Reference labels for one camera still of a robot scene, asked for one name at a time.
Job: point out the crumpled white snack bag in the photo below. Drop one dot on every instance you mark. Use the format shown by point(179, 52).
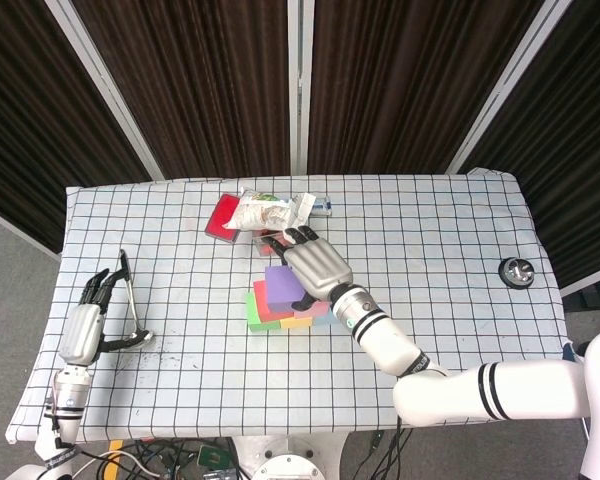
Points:
point(260, 215)

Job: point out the dark brown partition panel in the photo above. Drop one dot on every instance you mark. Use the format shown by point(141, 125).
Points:
point(180, 75)
point(30, 125)
point(405, 75)
point(570, 150)

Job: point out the green foam cube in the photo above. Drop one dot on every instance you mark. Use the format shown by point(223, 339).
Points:
point(257, 320)

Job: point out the light blue foam cube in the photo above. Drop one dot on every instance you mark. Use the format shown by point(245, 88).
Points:
point(325, 319)

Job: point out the red foam cube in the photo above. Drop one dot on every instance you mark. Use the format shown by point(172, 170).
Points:
point(270, 307)

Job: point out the green circuit board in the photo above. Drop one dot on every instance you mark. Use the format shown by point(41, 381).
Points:
point(212, 456)

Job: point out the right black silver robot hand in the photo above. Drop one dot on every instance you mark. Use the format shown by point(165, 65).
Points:
point(317, 270)

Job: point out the small metal bowl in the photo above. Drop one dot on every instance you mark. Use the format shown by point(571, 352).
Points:
point(516, 272)

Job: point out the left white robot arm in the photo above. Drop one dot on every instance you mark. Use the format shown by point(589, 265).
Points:
point(57, 425)

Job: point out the purple foam cube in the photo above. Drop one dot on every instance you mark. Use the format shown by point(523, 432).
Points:
point(282, 285)

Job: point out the yellow foam cube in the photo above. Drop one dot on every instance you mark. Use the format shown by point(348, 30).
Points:
point(295, 324)

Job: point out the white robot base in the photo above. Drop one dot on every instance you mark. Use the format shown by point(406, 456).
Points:
point(290, 465)

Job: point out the pink foam cube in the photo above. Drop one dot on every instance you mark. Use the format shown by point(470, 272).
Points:
point(312, 310)

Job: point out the blue white wrapped packet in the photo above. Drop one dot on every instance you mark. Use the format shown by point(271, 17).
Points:
point(324, 204)

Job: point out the red ink pad case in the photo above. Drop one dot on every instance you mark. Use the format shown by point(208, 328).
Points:
point(220, 217)

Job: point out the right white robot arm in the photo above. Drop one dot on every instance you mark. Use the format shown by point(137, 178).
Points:
point(480, 390)

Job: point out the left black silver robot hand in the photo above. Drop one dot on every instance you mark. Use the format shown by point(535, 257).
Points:
point(80, 332)

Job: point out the clear box red pieces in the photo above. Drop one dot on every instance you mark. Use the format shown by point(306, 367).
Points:
point(265, 247)

